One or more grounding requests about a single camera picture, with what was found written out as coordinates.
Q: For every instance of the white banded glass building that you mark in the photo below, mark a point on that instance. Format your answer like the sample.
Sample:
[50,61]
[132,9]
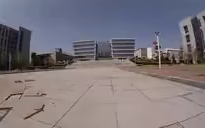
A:
[105,49]

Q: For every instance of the pale concrete slab plaza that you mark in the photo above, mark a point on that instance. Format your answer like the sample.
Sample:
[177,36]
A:
[100,100]

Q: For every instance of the low brown building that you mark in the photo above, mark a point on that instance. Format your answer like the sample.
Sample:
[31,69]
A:
[53,57]

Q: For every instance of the low white building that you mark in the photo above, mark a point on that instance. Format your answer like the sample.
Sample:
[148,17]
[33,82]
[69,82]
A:
[156,52]

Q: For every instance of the white pole with sign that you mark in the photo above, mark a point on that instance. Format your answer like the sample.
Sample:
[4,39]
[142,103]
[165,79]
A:
[158,50]

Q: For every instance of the row of small trees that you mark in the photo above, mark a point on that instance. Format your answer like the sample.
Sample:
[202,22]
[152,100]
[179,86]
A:
[163,60]

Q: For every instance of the grass and earth verge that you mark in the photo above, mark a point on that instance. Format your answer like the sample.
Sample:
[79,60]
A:
[180,70]

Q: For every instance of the dark grey tall building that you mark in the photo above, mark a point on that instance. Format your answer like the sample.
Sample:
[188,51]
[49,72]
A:
[6,43]

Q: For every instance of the white building with window grid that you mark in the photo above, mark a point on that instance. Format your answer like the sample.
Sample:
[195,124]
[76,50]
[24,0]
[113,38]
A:
[200,36]

